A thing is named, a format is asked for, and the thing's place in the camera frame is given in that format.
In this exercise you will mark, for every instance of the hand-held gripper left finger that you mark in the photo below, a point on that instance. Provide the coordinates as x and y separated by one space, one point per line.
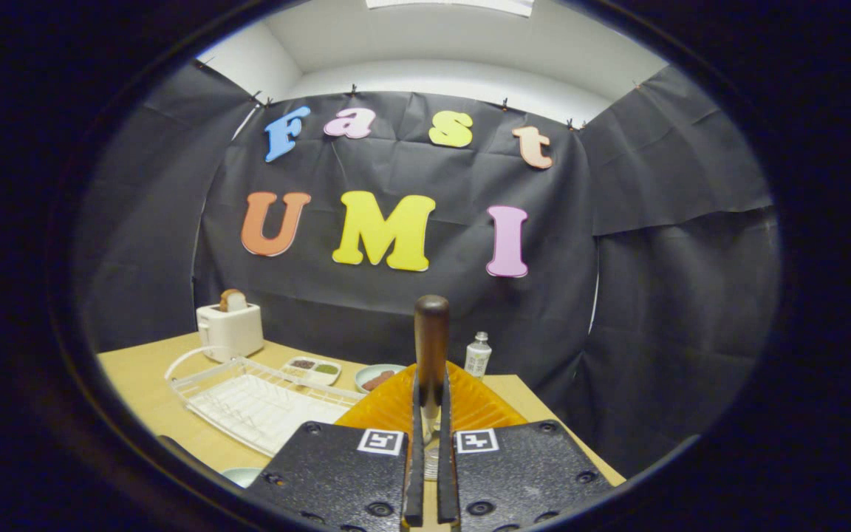
414 473

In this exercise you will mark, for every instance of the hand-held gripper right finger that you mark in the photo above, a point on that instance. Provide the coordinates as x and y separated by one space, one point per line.
446 473

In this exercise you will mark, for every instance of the light green plate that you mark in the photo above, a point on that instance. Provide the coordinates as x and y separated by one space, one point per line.
242 476

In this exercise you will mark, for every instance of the small green plate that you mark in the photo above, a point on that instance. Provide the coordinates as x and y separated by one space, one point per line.
366 369

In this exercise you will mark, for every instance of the brown meat piece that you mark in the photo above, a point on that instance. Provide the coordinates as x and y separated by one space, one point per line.
387 377
370 384

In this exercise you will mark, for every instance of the green label plastic bottle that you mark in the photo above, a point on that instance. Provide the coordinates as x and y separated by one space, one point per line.
478 358

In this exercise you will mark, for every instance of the white sectioned seed tray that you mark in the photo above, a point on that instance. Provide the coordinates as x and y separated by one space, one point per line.
312 368

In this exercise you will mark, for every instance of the white toaster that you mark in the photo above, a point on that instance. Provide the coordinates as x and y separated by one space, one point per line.
232 332

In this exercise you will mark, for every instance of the bread slice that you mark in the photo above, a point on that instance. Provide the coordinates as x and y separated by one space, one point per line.
233 300

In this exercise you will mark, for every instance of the black backdrop cloth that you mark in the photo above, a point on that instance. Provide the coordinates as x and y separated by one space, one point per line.
654 295

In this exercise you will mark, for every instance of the ceiling light panel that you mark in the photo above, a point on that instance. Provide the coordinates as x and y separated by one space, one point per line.
448 4

